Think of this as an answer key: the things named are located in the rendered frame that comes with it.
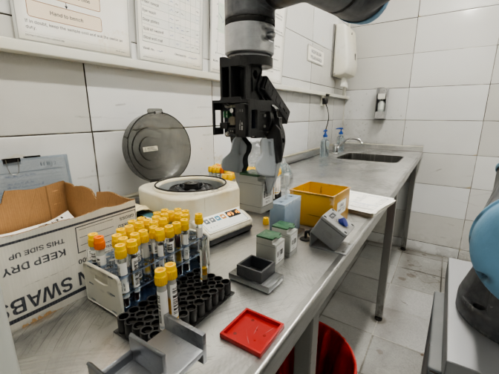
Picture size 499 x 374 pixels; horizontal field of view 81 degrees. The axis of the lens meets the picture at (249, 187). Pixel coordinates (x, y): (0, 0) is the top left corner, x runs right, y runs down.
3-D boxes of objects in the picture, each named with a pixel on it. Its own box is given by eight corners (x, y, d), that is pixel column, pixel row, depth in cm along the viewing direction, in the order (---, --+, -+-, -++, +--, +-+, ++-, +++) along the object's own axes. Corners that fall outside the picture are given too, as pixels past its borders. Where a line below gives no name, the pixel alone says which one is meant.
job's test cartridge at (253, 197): (261, 214, 50) (261, 177, 48) (238, 208, 52) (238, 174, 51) (273, 208, 53) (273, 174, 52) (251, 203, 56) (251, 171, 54)
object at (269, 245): (275, 271, 60) (275, 240, 58) (255, 264, 62) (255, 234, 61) (284, 263, 63) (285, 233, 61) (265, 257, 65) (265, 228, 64)
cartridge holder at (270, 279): (269, 294, 52) (269, 276, 51) (228, 279, 57) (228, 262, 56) (283, 281, 56) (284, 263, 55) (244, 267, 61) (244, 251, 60)
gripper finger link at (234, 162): (212, 188, 51) (219, 136, 47) (232, 182, 55) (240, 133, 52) (225, 194, 49) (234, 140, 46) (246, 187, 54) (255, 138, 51)
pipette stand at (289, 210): (289, 245, 71) (290, 206, 69) (263, 239, 74) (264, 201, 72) (304, 231, 79) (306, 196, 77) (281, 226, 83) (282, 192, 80)
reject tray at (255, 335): (260, 358, 38) (260, 353, 38) (219, 337, 42) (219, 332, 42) (284, 328, 44) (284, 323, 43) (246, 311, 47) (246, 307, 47)
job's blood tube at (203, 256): (204, 293, 51) (203, 240, 49) (199, 291, 52) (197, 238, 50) (209, 289, 52) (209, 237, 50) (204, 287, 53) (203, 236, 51)
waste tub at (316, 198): (331, 232, 79) (334, 197, 76) (287, 222, 86) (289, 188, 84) (348, 219, 89) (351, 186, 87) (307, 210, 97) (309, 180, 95)
